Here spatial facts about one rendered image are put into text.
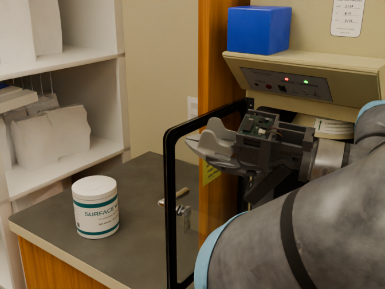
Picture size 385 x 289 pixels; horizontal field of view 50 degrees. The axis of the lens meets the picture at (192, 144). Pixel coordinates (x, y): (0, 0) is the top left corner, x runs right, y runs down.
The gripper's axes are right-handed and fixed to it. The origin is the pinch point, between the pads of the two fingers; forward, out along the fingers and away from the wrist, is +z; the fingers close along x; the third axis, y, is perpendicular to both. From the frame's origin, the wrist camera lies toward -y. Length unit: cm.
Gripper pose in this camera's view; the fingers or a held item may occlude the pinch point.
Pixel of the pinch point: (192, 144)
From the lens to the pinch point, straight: 72.1
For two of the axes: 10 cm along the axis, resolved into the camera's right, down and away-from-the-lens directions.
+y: -0.3, -7.6, -6.4
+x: -3.5, 6.1, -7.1
